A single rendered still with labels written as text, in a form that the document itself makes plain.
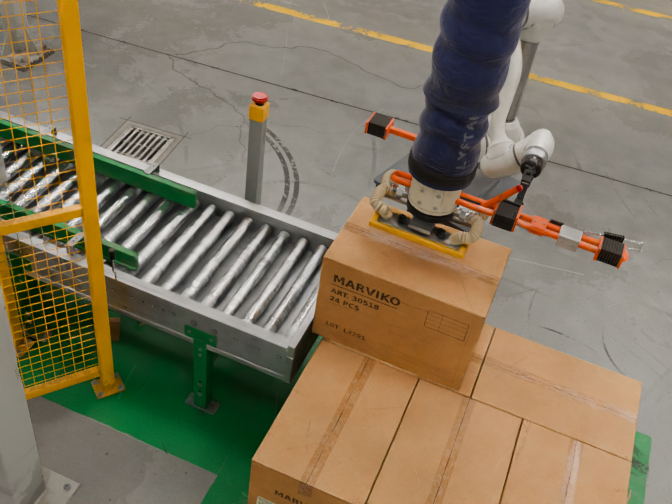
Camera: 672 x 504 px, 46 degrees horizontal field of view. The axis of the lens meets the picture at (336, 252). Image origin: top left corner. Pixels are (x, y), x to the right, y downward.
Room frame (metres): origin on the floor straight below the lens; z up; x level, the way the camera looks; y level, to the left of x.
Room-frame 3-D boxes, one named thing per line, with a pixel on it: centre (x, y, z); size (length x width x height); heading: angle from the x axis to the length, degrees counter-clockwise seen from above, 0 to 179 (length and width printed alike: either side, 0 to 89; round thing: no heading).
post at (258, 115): (2.87, 0.43, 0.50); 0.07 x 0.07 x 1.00; 74
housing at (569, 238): (2.03, -0.74, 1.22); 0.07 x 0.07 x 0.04; 74
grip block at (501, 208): (2.09, -0.54, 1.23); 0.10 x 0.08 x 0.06; 164
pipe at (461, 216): (2.16, -0.30, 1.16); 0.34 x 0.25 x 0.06; 74
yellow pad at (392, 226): (2.07, -0.27, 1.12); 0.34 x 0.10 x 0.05; 74
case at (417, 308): (2.16, -0.30, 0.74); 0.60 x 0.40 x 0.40; 74
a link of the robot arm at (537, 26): (3.02, -0.63, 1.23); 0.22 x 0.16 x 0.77; 117
